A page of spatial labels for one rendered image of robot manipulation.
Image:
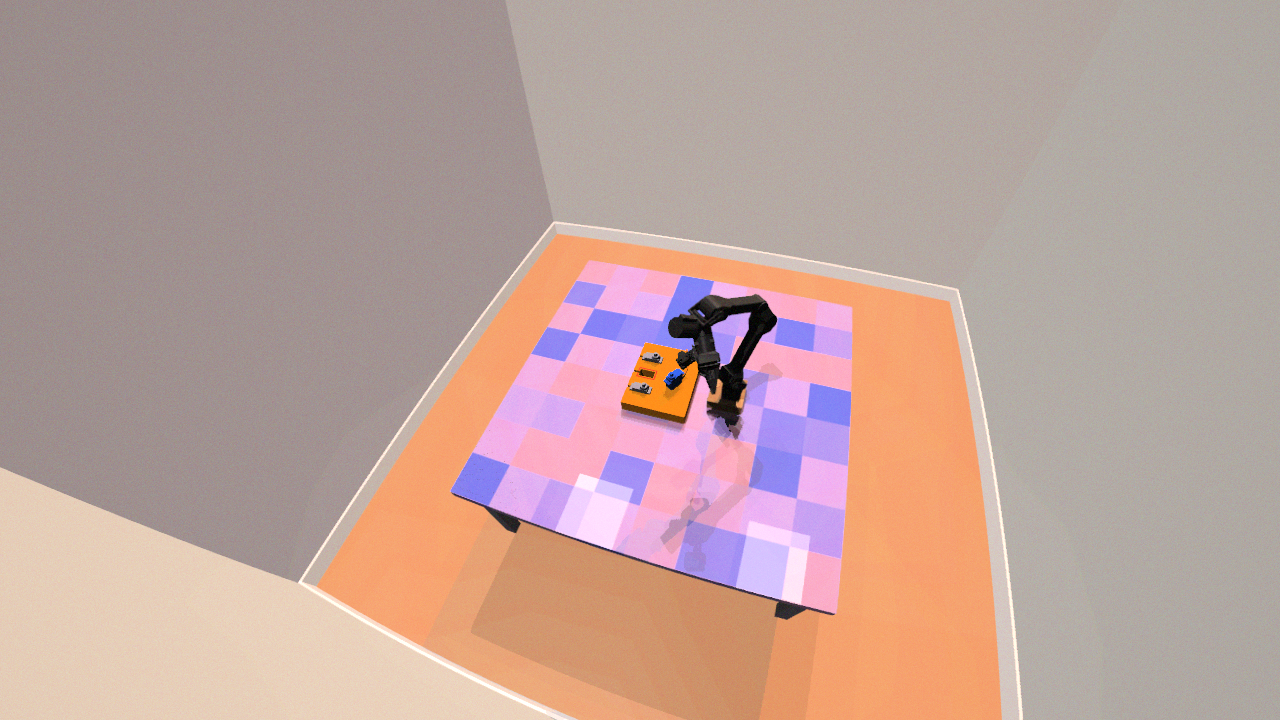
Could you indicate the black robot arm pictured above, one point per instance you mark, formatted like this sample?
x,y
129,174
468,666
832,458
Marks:
x,y
716,309

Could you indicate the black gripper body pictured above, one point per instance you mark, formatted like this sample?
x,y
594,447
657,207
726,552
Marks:
x,y
706,349

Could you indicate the blue micro servo with orange cable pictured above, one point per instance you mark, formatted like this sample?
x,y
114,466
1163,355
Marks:
x,y
673,379

